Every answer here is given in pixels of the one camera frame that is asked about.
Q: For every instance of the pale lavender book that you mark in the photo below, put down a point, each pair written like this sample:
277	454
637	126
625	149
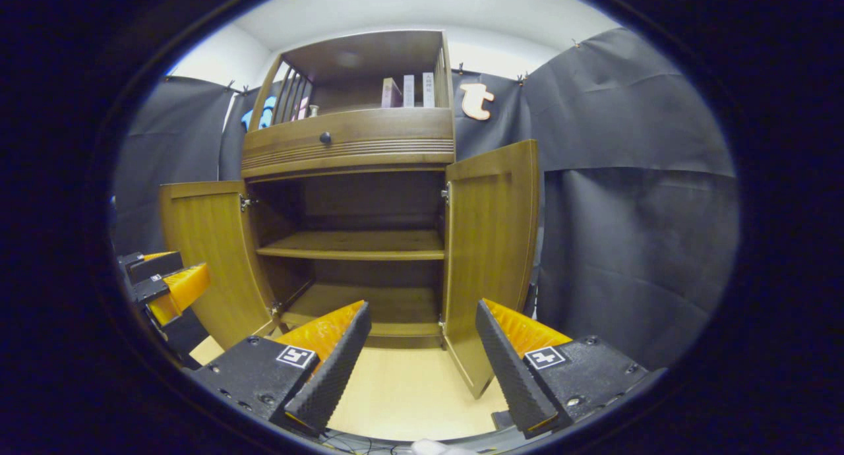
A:
409	91

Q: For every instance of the black backdrop cloth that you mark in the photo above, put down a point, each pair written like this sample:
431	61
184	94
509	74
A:
626	244

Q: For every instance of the wooden double-door shoe cabinet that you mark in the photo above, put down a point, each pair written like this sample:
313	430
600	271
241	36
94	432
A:
369	145

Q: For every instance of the metal door hinge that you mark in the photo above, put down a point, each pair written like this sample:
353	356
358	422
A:
246	203
442	325
445	193
276	308

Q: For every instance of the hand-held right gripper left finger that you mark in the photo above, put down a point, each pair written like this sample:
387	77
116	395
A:
336	363

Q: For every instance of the wooden shoe cabinet door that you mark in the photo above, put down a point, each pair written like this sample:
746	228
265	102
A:
211	257
491	257

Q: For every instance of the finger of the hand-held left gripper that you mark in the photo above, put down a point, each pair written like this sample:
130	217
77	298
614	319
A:
184	287
155	265

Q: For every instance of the white book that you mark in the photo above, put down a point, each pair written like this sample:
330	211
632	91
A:
428	90

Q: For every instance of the wooden inner shelf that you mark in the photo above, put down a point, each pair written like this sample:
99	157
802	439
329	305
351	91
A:
356	245

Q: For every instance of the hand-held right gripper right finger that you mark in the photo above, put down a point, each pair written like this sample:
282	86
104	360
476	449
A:
511	376

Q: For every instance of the wooden drawer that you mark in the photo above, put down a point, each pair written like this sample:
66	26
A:
382	135

